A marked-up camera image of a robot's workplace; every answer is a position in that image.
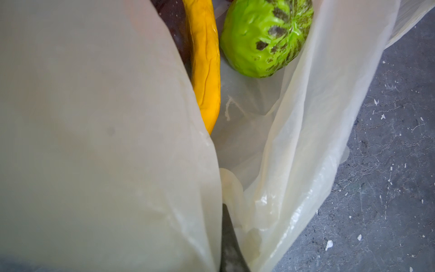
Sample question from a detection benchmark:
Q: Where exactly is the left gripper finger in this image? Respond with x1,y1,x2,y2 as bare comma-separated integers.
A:
219,204,250,272

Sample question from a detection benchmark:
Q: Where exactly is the translucent yellowish plastic bag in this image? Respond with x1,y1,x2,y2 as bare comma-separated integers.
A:
1,1,435,272

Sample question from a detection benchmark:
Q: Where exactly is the yellow fake banana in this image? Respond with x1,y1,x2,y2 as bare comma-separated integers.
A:
183,0,221,134

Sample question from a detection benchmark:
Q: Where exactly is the dark brown fake fruit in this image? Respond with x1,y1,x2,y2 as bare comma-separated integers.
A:
151,0,191,69

